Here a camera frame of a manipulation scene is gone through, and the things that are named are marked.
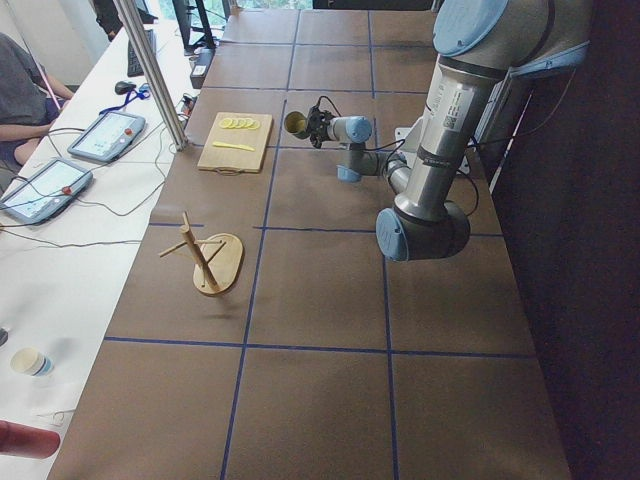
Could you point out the wooden cup storage rack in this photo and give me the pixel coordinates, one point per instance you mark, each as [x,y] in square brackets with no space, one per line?
[217,258]

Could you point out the near teach pendant tablet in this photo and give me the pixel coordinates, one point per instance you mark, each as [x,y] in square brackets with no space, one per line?
[46,193]

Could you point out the teach pendant tablet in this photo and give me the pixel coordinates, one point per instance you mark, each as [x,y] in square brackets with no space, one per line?
[107,137]
[46,193]

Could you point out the black power adapter box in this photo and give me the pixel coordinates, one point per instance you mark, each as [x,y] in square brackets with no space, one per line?
[200,64]

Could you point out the white mounting post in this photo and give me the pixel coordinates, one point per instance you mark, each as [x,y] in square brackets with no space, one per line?
[407,149]

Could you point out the seated person grey shirt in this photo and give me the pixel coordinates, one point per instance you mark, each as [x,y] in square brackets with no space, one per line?
[30,103]

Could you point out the black computer mouse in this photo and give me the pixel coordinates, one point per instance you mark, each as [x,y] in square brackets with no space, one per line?
[124,87]

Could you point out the dark green metal mug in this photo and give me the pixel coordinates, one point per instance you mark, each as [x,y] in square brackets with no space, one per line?
[295,123]

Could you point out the aluminium frame post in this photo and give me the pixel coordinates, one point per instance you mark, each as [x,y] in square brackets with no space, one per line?
[129,16]

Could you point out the red cylinder bottle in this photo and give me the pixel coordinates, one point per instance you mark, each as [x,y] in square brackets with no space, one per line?
[26,441]

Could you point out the black keyboard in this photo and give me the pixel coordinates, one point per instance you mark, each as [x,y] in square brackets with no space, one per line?
[134,66]

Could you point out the wooden cutting board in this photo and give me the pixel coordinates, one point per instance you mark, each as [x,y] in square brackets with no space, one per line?
[231,160]

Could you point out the white paper cup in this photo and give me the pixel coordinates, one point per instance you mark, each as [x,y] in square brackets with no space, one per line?
[31,362]

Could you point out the far teach pendant tablet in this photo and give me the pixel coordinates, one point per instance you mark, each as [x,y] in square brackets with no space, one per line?
[107,137]

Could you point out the black monitor stand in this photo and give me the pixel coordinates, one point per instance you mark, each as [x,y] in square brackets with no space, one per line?
[194,26]

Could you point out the yellow plastic knife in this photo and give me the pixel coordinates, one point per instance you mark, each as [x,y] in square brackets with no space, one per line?
[227,145]

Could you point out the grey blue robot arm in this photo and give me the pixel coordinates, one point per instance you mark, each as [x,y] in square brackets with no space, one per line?
[479,44]

